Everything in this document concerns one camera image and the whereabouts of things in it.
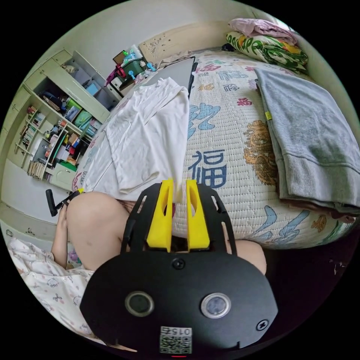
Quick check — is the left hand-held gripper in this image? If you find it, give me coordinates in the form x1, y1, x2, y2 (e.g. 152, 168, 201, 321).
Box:
55, 188, 85, 210

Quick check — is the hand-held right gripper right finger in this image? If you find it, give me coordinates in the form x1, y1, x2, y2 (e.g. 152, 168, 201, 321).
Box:
186, 180, 210, 252

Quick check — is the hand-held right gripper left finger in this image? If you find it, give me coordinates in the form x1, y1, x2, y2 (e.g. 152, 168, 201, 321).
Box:
146, 178, 174, 253

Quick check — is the white long sleeve shirt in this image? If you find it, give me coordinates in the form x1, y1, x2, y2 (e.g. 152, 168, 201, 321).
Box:
105, 77, 191, 197

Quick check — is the person's left forearm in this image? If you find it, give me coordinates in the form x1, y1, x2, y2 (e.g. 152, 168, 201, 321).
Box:
50, 235, 70, 270

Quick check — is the person's left hand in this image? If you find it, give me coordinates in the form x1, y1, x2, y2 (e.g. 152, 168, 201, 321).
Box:
57, 208, 69, 240

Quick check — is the person's body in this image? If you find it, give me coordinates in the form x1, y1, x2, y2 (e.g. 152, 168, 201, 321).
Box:
7, 192, 267, 354

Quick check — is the bed with printed quilt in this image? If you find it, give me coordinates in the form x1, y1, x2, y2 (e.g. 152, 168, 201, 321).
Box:
71, 22, 360, 251

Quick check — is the pale green shelf cupboard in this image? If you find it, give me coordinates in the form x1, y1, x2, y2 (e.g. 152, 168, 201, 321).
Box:
0, 48, 125, 192

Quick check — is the bedside table with green basket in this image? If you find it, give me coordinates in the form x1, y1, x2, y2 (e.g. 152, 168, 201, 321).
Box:
104, 46, 155, 91

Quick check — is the pile of clothes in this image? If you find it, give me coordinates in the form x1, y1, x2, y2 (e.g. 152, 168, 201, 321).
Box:
254, 67, 360, 219

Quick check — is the flat grey board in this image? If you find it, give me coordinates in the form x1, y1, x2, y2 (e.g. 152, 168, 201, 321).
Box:
137, 56, 198, 98

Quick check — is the folded green patterned blanket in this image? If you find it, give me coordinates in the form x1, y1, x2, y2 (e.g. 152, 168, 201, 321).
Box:
226, 31, 309, 74

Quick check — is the folded pink cloth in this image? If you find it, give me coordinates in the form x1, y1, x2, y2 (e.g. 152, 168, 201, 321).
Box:
228, 18, 298, 45

